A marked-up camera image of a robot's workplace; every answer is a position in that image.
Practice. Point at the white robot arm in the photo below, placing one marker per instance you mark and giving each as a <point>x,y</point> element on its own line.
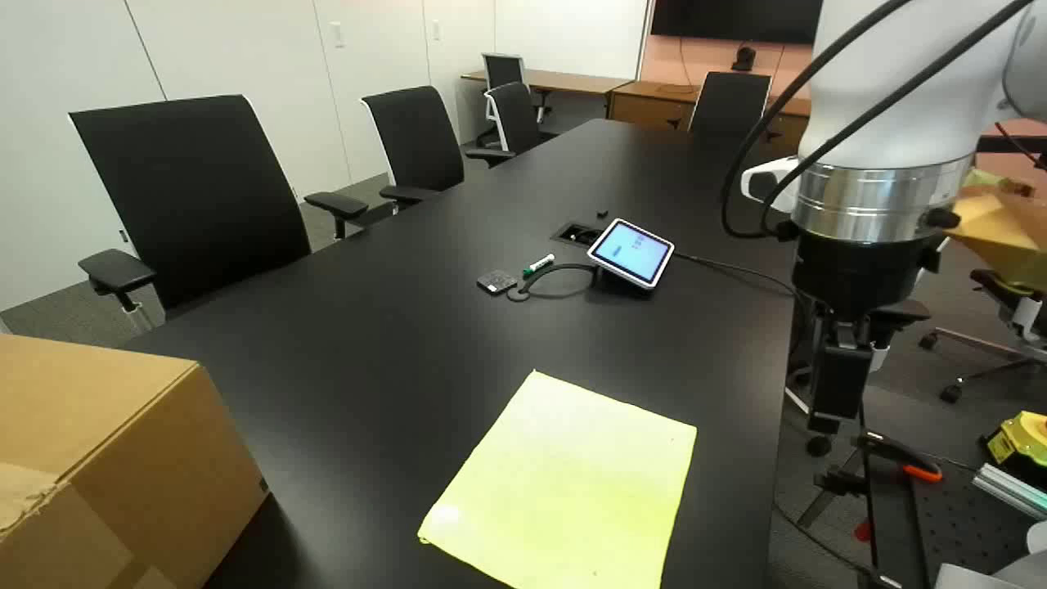
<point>900,96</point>

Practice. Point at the tablet control panel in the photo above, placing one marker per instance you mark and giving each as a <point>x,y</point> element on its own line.
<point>632,254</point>

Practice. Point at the orange handled clamp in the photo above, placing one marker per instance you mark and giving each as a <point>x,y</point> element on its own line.
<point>912,462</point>

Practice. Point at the black camera tripod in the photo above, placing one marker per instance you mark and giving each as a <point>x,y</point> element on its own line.
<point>805,395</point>

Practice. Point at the far black office chair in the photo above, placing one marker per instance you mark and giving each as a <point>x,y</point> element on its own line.
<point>515,111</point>

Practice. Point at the near black office chair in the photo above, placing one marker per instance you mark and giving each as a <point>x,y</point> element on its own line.
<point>197,190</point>

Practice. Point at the black office chair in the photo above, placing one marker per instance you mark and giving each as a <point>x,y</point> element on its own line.
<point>421,140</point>
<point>515,111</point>
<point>197,190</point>

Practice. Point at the yellow towel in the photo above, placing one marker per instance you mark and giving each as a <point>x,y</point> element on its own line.
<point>566,489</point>

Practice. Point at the head end black chair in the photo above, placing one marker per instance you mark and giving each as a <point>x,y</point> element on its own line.
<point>729,102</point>

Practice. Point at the wooden sideboard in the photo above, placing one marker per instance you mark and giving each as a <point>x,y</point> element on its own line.
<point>669,109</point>

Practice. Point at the cardboard box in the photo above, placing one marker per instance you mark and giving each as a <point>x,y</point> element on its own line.
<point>116,470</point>

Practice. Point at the wall mounted black screen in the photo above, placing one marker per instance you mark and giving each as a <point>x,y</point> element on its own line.
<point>760,22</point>

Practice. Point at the black smartphone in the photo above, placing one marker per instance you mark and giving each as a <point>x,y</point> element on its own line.
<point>500,281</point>

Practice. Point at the green white marker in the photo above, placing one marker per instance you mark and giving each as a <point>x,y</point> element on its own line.
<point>538,266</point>

